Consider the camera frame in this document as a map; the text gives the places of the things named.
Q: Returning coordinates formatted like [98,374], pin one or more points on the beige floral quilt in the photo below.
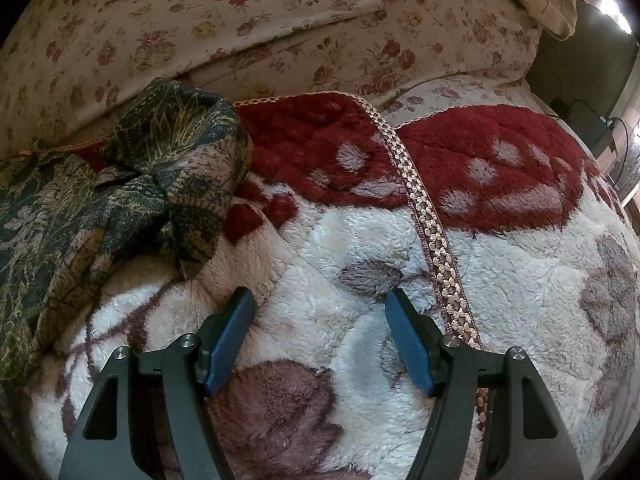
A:
[250,35]

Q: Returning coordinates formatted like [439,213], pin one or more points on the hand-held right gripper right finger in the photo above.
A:
[410,345]

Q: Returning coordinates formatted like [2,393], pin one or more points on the dark leaf-patterned garment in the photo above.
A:
[150,160]

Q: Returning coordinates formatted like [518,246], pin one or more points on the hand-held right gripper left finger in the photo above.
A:
[227,345]

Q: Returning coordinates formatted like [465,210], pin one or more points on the black box device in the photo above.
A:
[597,130]

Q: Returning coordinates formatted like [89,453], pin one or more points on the red and white fleece blanket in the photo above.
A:
[500,260]

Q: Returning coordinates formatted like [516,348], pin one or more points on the beige cloth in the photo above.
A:
[540,0]

